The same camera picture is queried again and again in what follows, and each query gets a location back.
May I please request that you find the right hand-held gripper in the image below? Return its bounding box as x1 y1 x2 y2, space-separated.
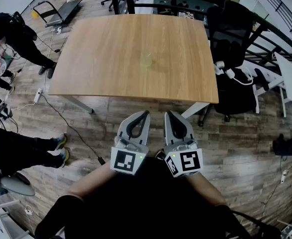
163 111 203 178

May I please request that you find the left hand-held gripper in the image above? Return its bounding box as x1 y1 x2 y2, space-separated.
110 110 151 176

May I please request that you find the translucent yellow cup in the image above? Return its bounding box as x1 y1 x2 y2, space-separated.
140 53 153 68

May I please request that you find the person's left forearm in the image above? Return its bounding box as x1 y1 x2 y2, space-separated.
66 167 122 202

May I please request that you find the person's right forearm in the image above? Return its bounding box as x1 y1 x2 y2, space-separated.
185 173 229 207

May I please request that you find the white table leg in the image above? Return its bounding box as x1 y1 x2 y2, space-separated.
180 102 211 120
60 95 95 115

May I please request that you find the black office chair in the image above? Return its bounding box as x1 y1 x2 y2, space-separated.
198 5 270 127

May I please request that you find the person's black clothing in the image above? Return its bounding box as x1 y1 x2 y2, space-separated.
35 155 281 239

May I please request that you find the black bag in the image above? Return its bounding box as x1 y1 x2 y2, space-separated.
272 133 292 157

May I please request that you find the grey round stool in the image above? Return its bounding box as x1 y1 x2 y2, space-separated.
0 172 36 197

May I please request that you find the black treadmill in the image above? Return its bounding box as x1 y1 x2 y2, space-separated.
33 0 83 28

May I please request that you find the black curved railing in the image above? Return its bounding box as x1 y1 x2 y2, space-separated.
126 0 292 68

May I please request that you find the black floor cable with adapter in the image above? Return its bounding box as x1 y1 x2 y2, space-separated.
41 93 107 166

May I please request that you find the white cable with adapter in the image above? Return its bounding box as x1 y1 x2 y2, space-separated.
225 66 255 86

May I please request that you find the thick black cable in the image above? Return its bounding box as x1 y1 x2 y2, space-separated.
232 210 283 239

